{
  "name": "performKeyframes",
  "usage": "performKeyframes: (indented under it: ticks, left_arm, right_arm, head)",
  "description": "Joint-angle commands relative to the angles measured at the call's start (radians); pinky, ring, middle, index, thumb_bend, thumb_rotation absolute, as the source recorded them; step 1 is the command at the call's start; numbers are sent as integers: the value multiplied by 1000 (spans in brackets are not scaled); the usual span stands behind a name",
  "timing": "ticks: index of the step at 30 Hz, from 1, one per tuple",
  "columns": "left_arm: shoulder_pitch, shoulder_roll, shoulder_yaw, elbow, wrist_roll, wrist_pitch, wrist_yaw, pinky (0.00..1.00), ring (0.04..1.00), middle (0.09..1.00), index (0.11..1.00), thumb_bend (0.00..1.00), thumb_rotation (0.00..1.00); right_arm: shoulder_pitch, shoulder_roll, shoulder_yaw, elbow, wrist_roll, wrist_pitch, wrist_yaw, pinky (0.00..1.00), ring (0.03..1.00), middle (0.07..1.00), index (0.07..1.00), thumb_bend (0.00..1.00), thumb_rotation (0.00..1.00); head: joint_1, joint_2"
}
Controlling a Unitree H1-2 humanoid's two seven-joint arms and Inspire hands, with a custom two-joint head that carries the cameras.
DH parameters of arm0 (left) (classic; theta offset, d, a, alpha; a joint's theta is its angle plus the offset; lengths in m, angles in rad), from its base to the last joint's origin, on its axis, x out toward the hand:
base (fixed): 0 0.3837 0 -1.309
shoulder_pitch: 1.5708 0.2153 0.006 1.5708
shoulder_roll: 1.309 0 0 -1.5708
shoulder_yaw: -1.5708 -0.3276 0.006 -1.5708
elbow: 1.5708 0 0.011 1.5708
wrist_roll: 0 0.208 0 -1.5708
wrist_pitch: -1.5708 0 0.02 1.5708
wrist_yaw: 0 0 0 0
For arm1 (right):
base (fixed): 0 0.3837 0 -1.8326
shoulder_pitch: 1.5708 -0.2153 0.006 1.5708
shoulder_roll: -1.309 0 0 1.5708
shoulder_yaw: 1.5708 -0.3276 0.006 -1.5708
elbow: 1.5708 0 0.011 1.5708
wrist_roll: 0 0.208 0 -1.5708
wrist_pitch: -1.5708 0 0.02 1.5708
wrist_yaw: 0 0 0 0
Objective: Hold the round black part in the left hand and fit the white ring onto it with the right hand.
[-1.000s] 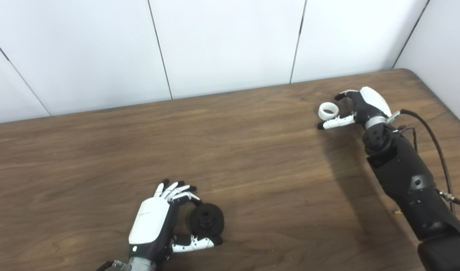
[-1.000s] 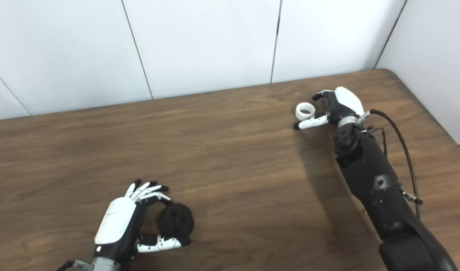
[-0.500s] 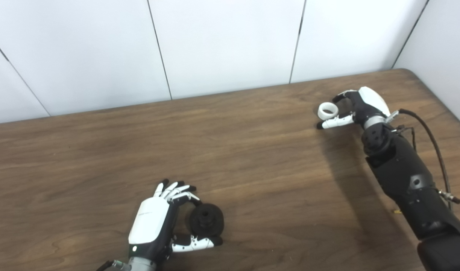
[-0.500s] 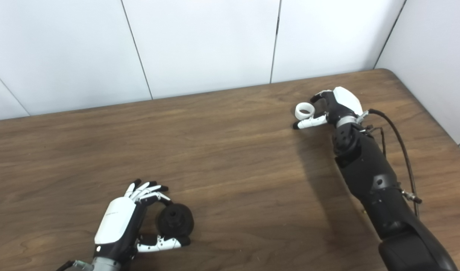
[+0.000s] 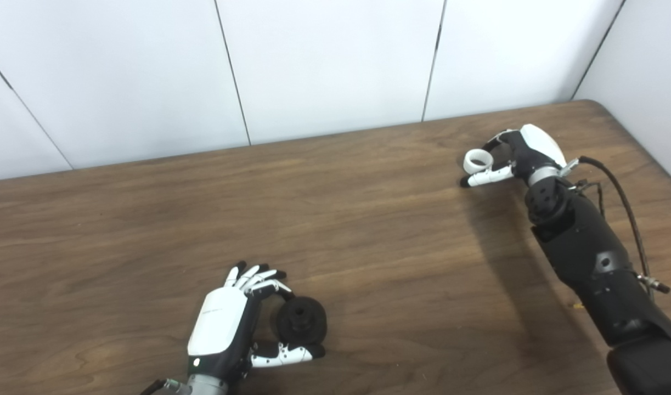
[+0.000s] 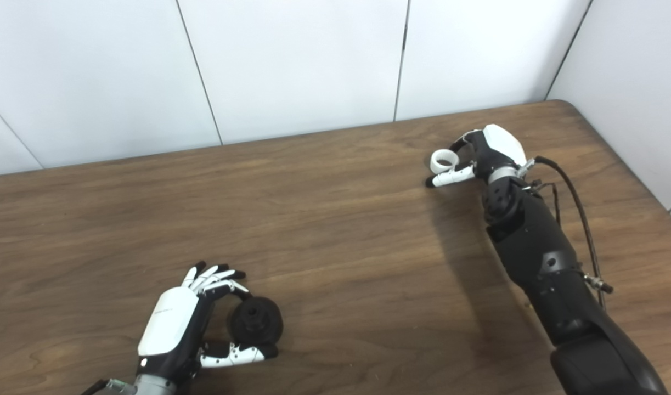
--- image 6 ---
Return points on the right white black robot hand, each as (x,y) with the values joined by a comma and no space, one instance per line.
(502,145)

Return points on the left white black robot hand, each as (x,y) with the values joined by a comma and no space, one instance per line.
(168,323)

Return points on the round black part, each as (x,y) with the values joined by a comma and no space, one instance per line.
(255,321)

